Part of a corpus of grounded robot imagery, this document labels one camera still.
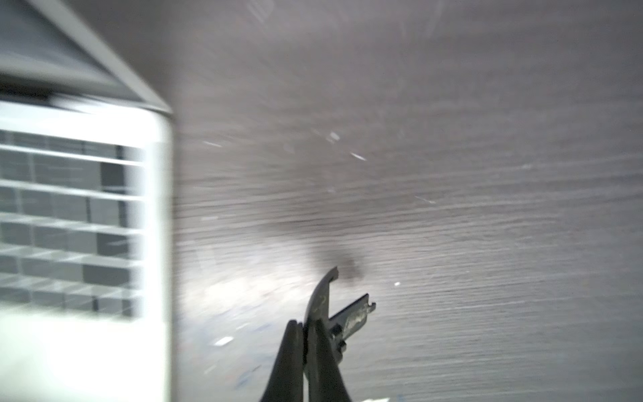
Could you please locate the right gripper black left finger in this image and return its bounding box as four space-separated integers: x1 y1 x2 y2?
260 320 304 402

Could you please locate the silver laptop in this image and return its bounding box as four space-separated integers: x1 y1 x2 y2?
1 1 172 401

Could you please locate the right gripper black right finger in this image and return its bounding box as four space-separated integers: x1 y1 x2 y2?
306 320 352 402

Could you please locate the small black plastic clip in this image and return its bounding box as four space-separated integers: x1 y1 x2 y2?
303 265 378 373

